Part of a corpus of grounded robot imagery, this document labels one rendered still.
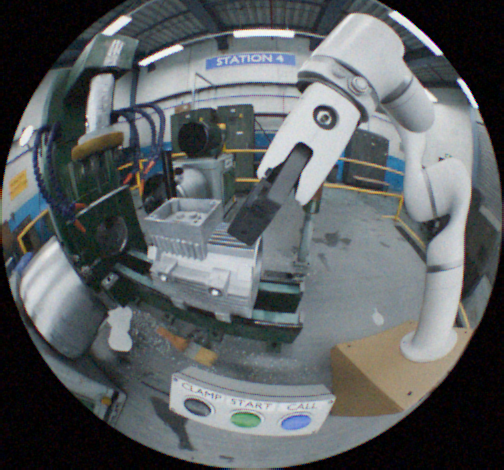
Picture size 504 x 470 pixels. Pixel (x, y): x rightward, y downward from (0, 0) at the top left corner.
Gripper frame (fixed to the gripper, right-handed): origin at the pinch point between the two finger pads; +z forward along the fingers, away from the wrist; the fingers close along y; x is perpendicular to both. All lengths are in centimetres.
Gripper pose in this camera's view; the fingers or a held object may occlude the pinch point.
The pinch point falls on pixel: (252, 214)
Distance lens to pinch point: 19.5
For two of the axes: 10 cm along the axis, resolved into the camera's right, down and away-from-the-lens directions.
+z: -4.9, 7.1, 5.0
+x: -8.5, -5.2, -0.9
